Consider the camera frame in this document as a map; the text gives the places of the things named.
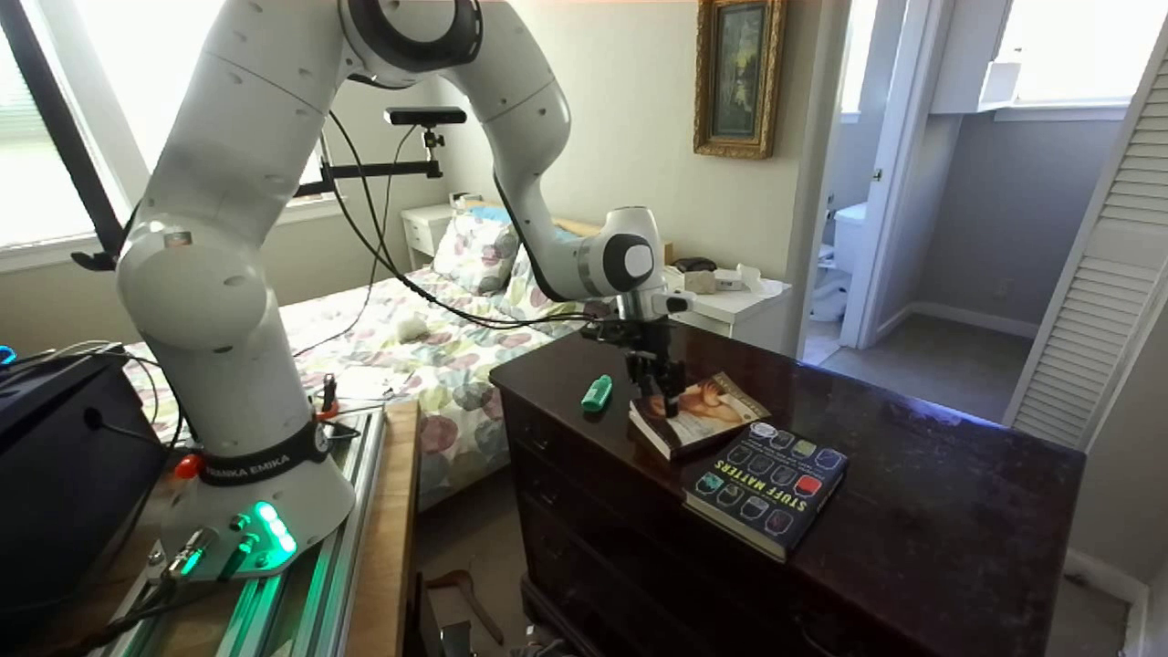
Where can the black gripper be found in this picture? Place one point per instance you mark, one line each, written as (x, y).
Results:
(650, 342)

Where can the book with portrait cover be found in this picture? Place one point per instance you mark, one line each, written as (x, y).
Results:
(712, 411)

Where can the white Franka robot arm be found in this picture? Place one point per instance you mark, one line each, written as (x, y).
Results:
(207, 292)

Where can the dark book with coloured squares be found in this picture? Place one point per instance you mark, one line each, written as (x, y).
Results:
(768, 487)

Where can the green plastic bottle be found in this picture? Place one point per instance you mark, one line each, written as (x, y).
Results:
(596, 394)

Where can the white nightstand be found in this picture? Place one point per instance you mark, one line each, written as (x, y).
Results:
(730, 303)

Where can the small box on nightstand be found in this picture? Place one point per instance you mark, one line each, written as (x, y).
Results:
(702, 284)

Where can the floral pillow with blue edge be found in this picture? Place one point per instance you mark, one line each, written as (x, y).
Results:
(477, 248)

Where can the bed with floral cover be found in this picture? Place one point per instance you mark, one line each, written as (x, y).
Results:
(413, 348)

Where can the dark wooden dresser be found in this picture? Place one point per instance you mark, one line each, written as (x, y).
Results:
(924, 525)

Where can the brown cardboard box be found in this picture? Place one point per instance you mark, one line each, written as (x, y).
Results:
(456, 615)

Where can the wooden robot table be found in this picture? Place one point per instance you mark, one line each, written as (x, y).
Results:
(383, 533)

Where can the white room door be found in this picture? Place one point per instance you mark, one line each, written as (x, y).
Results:
(883, 168)

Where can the gold framed painting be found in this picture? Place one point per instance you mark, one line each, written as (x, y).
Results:
(737, 76)

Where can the red black knob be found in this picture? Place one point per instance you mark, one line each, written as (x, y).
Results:
(330, 399)

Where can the white louvered closet door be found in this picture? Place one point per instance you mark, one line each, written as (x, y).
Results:
(1095, 303)

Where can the black equipment box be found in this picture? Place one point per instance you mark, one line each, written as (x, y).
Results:
(61, 477)

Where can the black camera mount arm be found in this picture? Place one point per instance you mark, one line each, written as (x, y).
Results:
(378, 168)

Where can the black stereo camera bar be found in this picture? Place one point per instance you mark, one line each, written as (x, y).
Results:
(426, 113)

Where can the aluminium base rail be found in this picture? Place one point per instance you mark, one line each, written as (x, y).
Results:
(303, 595)

